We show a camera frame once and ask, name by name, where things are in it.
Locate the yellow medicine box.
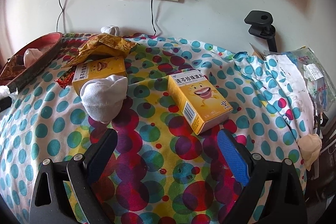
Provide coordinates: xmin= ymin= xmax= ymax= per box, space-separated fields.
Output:
xmin=167 ymin=69 xmax=233 ymax=135
xmin=72 ymin=56 xmax=127 ymax=95

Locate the red round tray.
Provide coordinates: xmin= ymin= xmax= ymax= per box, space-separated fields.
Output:
xmin=1 ymin=32 xmax=63 ymax=92

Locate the red candy wrapper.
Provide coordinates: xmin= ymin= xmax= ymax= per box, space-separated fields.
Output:
xmin=55 ymin=65 xmax=76 ymax=89

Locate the black clamp mount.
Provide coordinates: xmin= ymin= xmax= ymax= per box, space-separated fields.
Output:
xmin=244 ymin=10 xmax=277 ymax=53

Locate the black adapter cable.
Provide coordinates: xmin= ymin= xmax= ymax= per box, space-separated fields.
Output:
xmin=150 ymin=0 xmax=158 ymax=37

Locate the polka dot tablecloth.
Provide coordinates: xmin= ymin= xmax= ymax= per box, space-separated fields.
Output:
xmin=1 ymin=34 xmax=314 ymax=223

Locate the clear plastic bag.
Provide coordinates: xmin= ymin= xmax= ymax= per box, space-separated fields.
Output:
xmin=0 ymin=85 xmax=11 ymax=98

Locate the yellow snack bag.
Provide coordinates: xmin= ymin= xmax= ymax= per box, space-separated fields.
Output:
xmin=64 ymin=33 xmax=136 ymax=68

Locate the beige cloth at edge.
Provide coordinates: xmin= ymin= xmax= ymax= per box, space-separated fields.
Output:
xmin=297 ymin=134 xmax=322 ymax=171

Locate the plastic bag with papers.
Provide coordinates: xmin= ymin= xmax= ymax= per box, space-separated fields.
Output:
xmin=252 ymin=46 xmax=335 ymax=113

